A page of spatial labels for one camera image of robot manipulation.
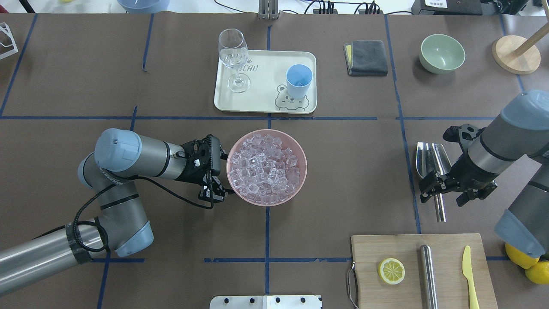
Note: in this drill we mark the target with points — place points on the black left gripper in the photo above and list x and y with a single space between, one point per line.
194 175

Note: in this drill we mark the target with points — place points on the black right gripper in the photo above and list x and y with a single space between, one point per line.
464 171

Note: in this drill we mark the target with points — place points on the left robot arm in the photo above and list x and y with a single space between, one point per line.
114 219

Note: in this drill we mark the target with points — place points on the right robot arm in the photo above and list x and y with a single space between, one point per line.
521 129

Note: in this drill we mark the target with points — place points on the pink bowl of ice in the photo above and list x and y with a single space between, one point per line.
266 167

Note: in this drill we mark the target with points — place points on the light blue plastic cup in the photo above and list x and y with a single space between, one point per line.
298 78

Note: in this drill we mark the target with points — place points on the yellow plastic knife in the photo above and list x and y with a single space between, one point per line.
467 271

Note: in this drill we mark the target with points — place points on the wooden cutting board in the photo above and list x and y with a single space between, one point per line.
451 286

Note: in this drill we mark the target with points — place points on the lemon half slice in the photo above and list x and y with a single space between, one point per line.
391 271

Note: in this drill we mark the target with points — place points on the yellow lemon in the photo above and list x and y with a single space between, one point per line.
538 273
519 258

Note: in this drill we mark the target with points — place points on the cream serving tray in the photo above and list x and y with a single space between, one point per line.
268 89

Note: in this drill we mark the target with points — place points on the green bowl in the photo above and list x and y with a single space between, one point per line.
441 54

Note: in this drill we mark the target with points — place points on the clear wine glass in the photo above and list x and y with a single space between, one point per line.
233 53

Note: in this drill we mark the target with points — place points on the wooden stand round base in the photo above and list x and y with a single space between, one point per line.
517 54

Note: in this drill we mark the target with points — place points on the grey folded cloth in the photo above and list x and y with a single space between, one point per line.
366 58

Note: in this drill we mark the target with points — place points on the blue bowl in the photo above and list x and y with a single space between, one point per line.
144 6

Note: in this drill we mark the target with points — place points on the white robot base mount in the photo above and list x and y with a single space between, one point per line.
267 302

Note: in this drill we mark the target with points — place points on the white wire cup rack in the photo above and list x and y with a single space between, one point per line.
8 45

